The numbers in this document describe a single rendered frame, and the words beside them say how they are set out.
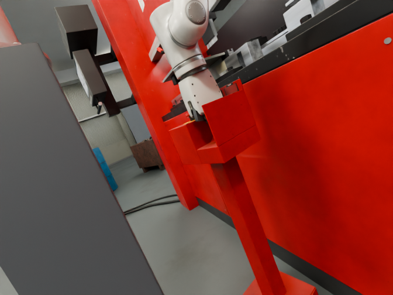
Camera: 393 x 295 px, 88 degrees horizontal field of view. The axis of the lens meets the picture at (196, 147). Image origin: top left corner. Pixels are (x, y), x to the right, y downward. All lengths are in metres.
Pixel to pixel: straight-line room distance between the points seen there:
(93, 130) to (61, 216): 10.07
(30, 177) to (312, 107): 0.60
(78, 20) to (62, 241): 1.90
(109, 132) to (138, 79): 8.72
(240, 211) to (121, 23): 1.72
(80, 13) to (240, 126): 1.84
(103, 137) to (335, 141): 10.14
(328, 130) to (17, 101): 0.63
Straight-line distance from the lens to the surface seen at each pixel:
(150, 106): 1.79
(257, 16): 1.58
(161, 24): 0.55
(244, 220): 0.67
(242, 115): 0.57
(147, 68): 1.87
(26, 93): 0.42
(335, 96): 0.56
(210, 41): 1.12
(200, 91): 0.52
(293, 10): 0.74
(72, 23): 2.14
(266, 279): 0.81
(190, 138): 0.56
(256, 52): 0.89
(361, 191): 0.64
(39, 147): 0.41
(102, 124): 10.49
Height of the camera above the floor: 0.80
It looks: 9 degrees down
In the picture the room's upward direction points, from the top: 22 degrees counter-clockwise
